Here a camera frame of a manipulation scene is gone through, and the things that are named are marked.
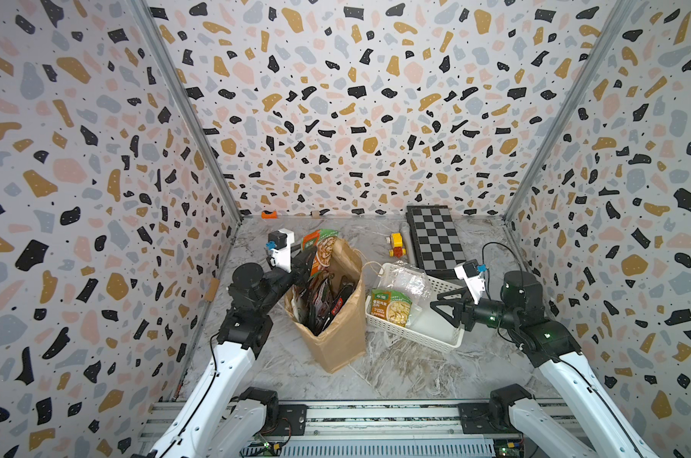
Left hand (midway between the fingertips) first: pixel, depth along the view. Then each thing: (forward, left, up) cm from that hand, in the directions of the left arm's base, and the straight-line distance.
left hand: (313, 247), depth 70 cm
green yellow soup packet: (-3, -21, -26) cm, 33 cm away
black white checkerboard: (+27, -41, -29) cm, 58 cm away
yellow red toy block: (+24, -25, -27) cm, 44 cm away
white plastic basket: (-8, -33, -29) cm, 45 cm away
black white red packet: (-7, -1, -14) cm, 16 cm away
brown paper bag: (-16, -7, -18) cm, 25 cm away
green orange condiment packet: (+5, -2, -4) cm, 6 cm away
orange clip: (+46, +28, -34) cm, 64 cm away
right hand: (-11, -30, -8) cm, 33 cm away
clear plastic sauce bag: (+7, -26, -26) cm, 38 cm away
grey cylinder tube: (+27, -30, -30) cm, 50 cm away
